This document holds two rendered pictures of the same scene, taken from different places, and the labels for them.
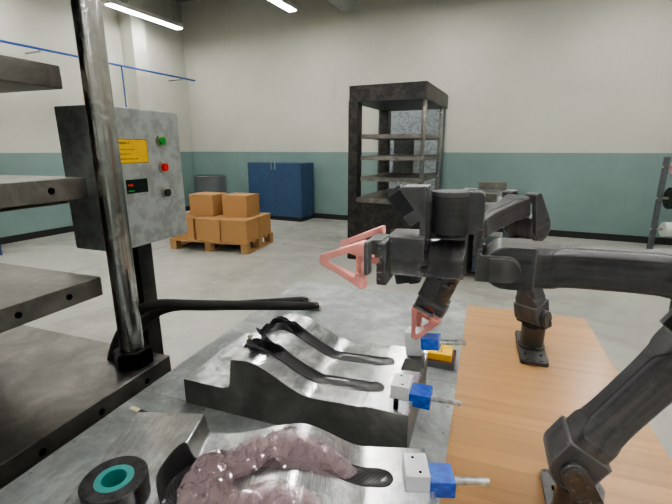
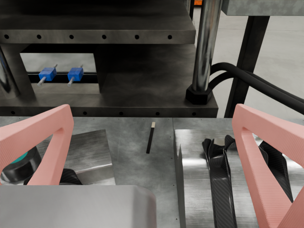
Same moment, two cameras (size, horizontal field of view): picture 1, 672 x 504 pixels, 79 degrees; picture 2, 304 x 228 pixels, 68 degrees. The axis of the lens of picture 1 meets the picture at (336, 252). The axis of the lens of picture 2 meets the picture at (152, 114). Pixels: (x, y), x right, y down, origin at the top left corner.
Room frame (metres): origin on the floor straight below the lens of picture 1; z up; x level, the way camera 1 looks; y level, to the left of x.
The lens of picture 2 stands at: (0.60, -0.09, 1.28)
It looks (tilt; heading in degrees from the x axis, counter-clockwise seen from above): 37 degrees down; 71
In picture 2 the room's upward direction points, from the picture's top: straight up
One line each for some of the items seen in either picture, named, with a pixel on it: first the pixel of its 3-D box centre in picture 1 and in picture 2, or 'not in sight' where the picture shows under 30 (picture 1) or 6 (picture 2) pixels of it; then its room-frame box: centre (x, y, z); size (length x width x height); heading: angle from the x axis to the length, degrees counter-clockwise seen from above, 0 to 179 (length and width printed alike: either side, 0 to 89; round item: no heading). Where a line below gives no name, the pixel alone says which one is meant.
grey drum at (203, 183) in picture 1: (211, 199); not in sight; (7.63, 2.32, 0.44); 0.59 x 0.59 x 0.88
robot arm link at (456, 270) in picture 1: (447, 255); not in sight; (0.57, -0.16, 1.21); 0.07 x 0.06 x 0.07; 71
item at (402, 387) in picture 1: (425, 396); not in sight; (0.70, -0.17, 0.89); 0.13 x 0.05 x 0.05; 70
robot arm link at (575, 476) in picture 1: (576, 467); not in sight; (0.50, -0.35, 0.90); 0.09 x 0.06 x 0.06; 161
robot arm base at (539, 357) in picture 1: (532, 336); not in sight; (1.07, -0.56, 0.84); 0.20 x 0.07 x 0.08; 161
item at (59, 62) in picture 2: not in sight; (79, 50); (0.61, 1.00, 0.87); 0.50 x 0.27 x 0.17; 70
